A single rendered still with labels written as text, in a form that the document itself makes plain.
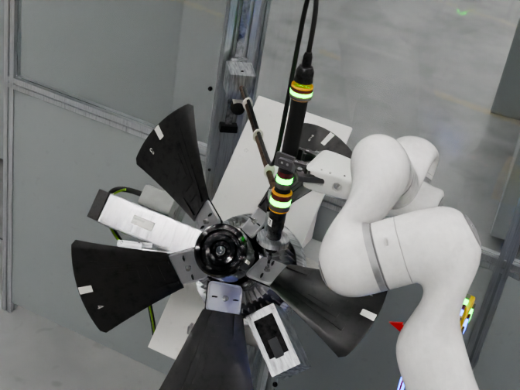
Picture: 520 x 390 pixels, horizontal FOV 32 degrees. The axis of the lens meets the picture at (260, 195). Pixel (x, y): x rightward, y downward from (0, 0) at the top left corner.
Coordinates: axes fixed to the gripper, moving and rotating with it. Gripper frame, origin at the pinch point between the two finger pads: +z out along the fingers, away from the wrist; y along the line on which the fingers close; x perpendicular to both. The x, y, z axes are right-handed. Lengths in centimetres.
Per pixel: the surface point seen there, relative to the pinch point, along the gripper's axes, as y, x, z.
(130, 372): 69, -147, 69
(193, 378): -21, -47, 4
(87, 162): 70, -68, 94
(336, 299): -1.5, -27.4, -17.0
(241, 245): -3.7, -22.1, 5.4
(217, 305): -8.2, -36.0, 6.7
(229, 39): 55, -3, 42
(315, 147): 17.9, -5.4, 0.7
